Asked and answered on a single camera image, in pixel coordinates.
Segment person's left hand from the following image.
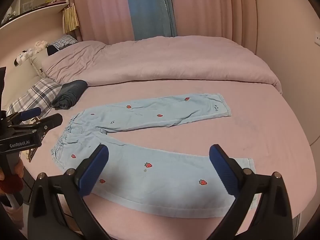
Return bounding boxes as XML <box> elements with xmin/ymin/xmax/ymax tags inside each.
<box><xmin>12</xmin><ymin>156</ymin><xmax>25</xmax><ymax>178</ymax></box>

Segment light blue strawberry pants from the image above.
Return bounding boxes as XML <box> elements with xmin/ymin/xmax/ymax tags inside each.
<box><xmin>50</xmin><ymin>93</ymin><xmax>257</xmax><ymax>218</ymax></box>

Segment pink duvet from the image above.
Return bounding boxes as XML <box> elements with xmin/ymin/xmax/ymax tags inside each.
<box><xmin>41</xmin><ymin>35</ymin><xmax>283</xmax><ymax>95</ymax></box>

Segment dark plaid cloth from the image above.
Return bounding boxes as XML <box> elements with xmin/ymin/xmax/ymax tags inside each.
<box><xmin>47</xmin><ymin>35</ymin><xmax>78</xmax><ymax>56</ymax></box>

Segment dark folded cloth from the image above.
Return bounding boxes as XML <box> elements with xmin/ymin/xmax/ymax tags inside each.
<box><xmin>51</xmin><ymin>80</ymin><xmax>88</xmax><ymax>110</ymax></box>

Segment grey plaid pillow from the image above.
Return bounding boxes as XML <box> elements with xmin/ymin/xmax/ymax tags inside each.
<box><xmin>6</xmin><ymin>77</ymin><xmax>63</xmax><ymax>120</ymax></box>

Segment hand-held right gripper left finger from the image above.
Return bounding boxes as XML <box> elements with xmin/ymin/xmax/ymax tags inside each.
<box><xmin>27</xmin><ymin>144</ymin><xmax>118</xmax><ymax>240</ymax></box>

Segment blue curtain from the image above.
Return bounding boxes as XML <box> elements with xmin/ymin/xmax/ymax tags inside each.
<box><xmin>124</xmin><ymin>0</ymin><xmax>177</xmax><ymax>41</ymax></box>

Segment yellow hanging tassel bundle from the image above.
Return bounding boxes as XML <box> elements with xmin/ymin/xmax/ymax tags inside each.
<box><xmin>62</xmin><ymin>3</ymin><xmax>80</xmax><ymax>33</ymax></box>

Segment pink curtain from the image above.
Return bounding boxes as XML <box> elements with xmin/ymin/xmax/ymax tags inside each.
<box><xmin>170</xmin><ymin>0</ymin><xmax>258</xmax><ymax>53</ymax></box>
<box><xmin>69</xmin><ymin>0</ymin><xmax>136</xmax><ymax>43</ymax></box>

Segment white and black plush toy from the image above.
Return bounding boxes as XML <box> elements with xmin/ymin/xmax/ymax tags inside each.
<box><xmin>14</xmin><ymin>50</ymin><xmax>34</xmax><ymax>67</ymax></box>

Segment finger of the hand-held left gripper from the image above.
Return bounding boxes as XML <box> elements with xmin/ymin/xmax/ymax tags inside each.
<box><xmin>6</xmin><ymin>107</ymin><xmax>42</xmax><ymax>126</ymax></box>
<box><xmin>25</xmin><ymin>113</ymin><xmax>63</xmax><ymax>141</ymax></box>

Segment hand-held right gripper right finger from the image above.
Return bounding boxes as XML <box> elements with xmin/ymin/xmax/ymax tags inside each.
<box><xmin>209</xmin><ymin>144</ymin><xmax>293</xmax><ymax>240</ymax></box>

